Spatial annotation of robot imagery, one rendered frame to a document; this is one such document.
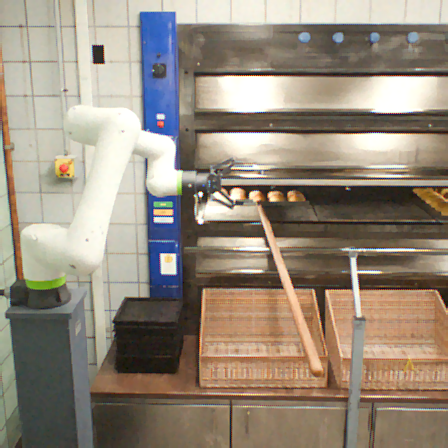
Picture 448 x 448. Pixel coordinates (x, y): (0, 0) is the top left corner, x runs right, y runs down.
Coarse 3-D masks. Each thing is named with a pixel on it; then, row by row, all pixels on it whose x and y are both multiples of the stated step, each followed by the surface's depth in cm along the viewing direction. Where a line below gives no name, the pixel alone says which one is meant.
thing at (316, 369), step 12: (264, 216) 290; (264, 228) 275; (276, 252) 237; (276, 264) 228; (288, 276) 213; (288, 288) 201; (288, 300) 194; (300, 312) 182; (300, 324) 174; (300, 336) 169; (312, 348) 160; (312, 360) 154; (312, 372) 150
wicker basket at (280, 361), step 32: (224, 320) 295; (256, 320) 294; (288, 320) 295; (224, 352) 287; (256, 352) 286; (288, 352) 287; (320, 352) 268; (224, 384) 257; (256, 384) 257; (288, 384) 257; (320, 384) 257
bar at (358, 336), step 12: (192, 252) 255; (204, 252) 255; (216, 252) 254; (228, 252) 254; (240, 252) 254; (252, 252) 254; (264, 252) 254; (288, 252) 253; (300, 252) 253; (312, 252) 253; (324, 252) 253; (336, 252) 252; (348, 252) 252; (360, 252) 252; (372, 252) 252; (384, 252) 252; (396, 252) 252; (408, 252) 251; (420, 252) 251; (432, 252) 251; (444, 252) 251; (360, 312) 239; (360, 324) 237; (360, 336) 238; (360, 348) 239; (360, 360) 241; (360, 372) 242; (360, 384) 244; (348, 396) 249; (348, 408) 249; (348, 420) 249; (348, 432) 250; (348, 444) 251
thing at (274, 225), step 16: (208, 224) 290; (224, 224) 290; (240, 224) 289; (256, 224) 289; (272, 224) 289; (288, 224) 289; (304, 224) 288; (320, 224) 288; (336, 224) 288; (352, 224) 288; (368, 224) 288; (384, 224) 288; (400, 224) 287; (416, 224) 287; (432, 224) 287
